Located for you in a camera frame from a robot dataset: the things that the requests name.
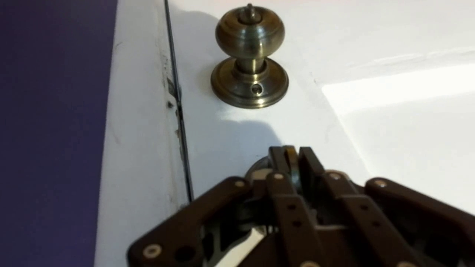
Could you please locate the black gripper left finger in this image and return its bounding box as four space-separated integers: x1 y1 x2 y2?
125 144 326 267

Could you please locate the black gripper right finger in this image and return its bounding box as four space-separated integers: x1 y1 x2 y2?
298 145 475 267

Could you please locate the white panel door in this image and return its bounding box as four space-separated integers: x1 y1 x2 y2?
163 0 475 267

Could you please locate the white door frame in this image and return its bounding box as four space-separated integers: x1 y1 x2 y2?
93 0 195 267

